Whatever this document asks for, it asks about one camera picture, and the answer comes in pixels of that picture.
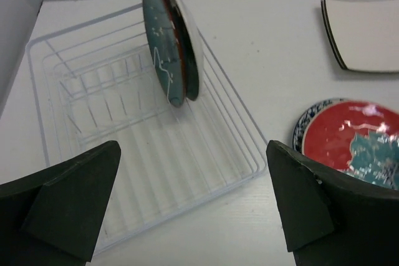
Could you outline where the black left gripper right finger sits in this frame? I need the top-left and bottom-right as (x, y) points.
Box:
(266, 140), (398, 265)

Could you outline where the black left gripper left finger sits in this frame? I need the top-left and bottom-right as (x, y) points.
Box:
(1, 140), (121, 263)

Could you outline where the grey speckled round plate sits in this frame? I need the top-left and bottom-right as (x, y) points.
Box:
(292, 98), (346, 153)

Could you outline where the white square plate black rim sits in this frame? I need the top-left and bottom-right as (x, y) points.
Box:
(320, 0), (348, 70)

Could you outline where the clear plastic dish rack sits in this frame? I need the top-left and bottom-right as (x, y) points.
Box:
(26, 4), (267, 253)

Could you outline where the dark blue round plate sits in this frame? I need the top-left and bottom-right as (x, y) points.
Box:
(142, 0), (186, 108)

